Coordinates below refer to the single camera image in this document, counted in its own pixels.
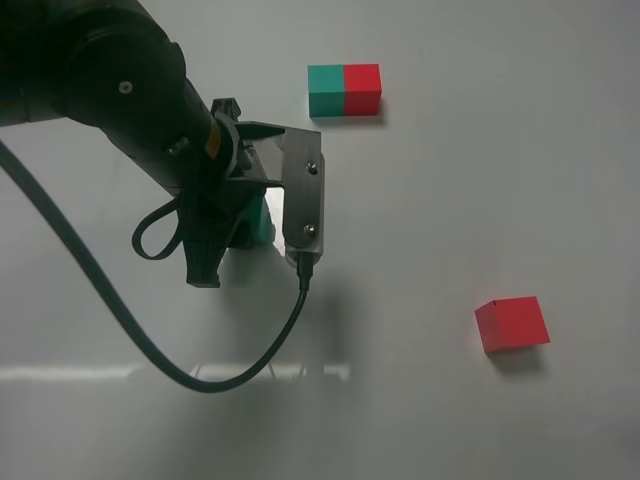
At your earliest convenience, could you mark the green template cube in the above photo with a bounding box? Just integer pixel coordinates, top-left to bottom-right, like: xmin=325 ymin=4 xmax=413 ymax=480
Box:
xmin=307 ymin=64 xmax=345 ymax=118

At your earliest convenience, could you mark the red template cube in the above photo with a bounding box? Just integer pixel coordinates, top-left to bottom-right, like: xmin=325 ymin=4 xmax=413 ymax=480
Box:
xmin=343 ymin=64 xmax=382 ymax=116

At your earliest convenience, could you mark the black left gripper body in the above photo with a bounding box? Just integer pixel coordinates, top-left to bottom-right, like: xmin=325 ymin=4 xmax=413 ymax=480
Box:
xmin=178 ymin=98 xmax=285 ymax=241

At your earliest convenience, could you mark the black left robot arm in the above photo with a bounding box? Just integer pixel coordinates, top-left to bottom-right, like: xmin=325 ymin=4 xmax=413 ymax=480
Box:
xmin=1 ymin=1 xmax=282 ymax=288

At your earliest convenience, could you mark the black left camera cable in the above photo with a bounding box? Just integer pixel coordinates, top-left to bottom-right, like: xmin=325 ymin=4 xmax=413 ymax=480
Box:
xmin=0 ymin=139 xmax=315 ymax=395

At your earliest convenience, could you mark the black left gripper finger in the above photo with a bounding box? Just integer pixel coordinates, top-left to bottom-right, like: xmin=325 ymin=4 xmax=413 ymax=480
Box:
xmin=180 ymin=199 xmax=251 ymax=289

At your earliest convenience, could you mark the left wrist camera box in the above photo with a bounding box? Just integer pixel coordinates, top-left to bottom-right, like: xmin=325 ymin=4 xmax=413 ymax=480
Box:
xmin=282 ymin=128 xmax=325 ymax=264

